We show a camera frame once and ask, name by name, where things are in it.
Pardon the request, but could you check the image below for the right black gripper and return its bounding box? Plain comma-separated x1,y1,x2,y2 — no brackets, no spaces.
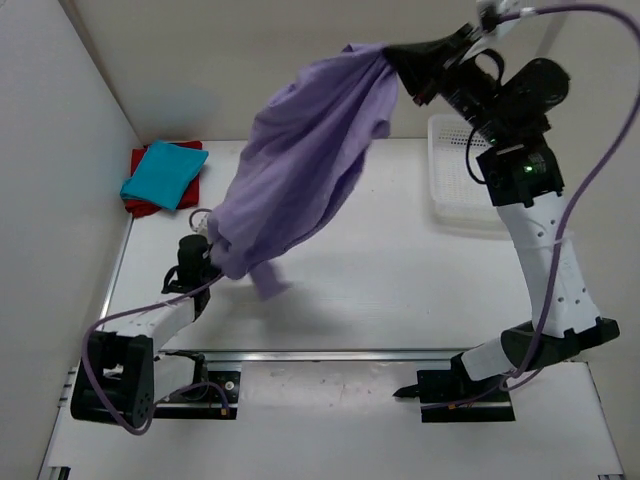
384,28,509,146

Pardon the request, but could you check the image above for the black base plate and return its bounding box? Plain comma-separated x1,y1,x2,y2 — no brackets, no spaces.
393,370,516,423
154,362,241,420

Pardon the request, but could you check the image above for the lavender cloth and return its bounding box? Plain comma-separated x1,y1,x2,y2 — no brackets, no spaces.
207,44,398,299

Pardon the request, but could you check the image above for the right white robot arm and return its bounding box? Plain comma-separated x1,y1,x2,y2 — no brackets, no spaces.
383,25,620,404

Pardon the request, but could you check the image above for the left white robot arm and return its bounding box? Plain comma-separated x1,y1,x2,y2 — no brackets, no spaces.
70,234,229,436

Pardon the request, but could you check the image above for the teal t shirt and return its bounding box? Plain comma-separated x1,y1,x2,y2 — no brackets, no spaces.
119,139,210,213

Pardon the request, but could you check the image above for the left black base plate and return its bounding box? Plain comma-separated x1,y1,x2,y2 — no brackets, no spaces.
154,362,241,420

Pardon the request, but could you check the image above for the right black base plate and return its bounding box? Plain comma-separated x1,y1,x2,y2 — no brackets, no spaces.
393,370,516,423

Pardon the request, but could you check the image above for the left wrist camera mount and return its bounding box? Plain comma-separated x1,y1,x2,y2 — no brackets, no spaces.
192,212,209,238

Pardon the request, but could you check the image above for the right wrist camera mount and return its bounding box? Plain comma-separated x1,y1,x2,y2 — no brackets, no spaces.
476,0,536,39

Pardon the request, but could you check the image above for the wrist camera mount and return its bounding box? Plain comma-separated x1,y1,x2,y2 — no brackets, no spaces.
192,212,209,238
476,0,536,39

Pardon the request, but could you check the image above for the white plastic basket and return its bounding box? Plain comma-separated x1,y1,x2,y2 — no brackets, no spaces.
427,114,506,236

